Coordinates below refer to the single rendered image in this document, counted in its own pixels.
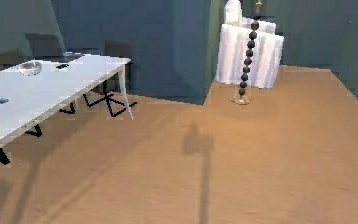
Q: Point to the black beaded floor lamp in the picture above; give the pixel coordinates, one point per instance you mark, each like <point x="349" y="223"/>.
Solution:
<point x="247" y="60"/>

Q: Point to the clear glass bowl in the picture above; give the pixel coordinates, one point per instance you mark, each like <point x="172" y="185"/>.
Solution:
<point x="30" y="68"/>

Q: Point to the small black flat object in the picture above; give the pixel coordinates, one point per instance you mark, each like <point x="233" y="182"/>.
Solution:
<point x="62" y="66"/>

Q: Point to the white tall object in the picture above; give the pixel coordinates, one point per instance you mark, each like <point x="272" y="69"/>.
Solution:
<point x="233" y="12"/>

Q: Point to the dark grey chair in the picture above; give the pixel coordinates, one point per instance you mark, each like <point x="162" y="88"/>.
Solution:
<point x="44" y="45"/>
<point x="118" y="53"/>

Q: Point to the white dining table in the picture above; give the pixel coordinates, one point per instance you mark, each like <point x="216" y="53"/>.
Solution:
<point x="53" y="90"/>

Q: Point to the white cloth-draped table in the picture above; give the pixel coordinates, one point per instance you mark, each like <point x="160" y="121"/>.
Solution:
<point x="253" y="55"/>

